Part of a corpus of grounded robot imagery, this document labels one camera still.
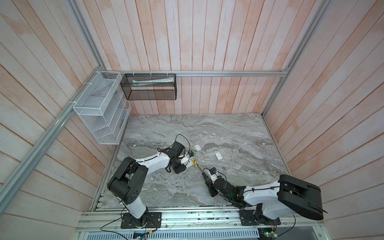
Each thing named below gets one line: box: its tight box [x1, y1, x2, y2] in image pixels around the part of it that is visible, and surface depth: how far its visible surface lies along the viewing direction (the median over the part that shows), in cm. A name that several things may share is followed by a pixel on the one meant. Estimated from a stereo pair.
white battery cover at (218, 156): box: [214, 152, 223, 160], surface depth 98 cm
